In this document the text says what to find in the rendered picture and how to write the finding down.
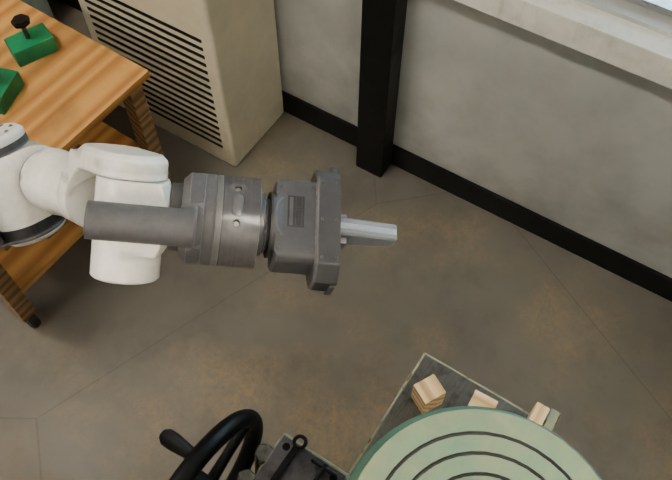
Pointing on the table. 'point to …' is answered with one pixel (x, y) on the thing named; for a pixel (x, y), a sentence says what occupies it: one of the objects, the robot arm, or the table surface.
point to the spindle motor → (472, 449)
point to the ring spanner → (289, 456)
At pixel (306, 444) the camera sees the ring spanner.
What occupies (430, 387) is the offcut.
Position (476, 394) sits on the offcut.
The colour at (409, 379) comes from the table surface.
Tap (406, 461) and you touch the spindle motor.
